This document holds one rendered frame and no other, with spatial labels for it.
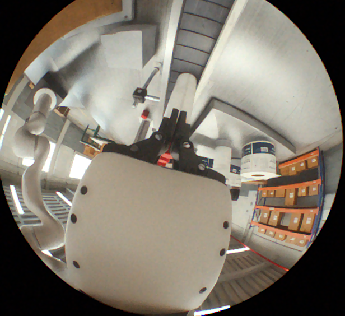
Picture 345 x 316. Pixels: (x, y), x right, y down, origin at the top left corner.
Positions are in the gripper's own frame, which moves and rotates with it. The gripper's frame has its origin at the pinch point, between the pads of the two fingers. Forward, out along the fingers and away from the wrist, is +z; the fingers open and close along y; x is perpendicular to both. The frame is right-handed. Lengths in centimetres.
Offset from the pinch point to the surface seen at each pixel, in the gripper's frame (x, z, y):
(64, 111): -183, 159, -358
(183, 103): -1.9, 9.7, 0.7
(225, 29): 13.7, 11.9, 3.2
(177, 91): -1.2, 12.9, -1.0
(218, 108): -7.0, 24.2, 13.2
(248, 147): -18.6, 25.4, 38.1
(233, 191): -55, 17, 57
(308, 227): -74, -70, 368
